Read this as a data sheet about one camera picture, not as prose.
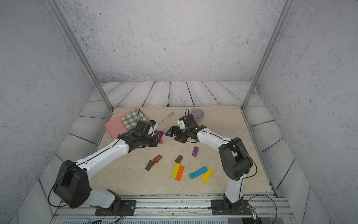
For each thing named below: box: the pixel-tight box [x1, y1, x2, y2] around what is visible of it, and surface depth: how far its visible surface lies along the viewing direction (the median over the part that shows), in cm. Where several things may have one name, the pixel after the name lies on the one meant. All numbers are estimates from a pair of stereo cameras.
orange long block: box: [175, 165, 186, 182], surface depth 87 cm
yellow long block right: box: [201, 167, 214, 184], surface depth 86 cm
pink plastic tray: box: [104, 107, 140, 141], surface depth 111 cm
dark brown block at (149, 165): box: [144, 160, 156, 172], surface depth 91 cm
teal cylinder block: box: [189, 165, 208, 180], surface depth 87 cm
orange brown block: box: [152, 154, 163, 164], surface depth 93 cm
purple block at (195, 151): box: [191, 146, 199, 158], surface depth 95 cm
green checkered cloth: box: [121, 108, 149, 132], surface depth 114 cm
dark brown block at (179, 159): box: [174, 154, 184, 164], surface depth 92 cm
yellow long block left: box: [171, 162, 181, 179], surface depth 88 cm
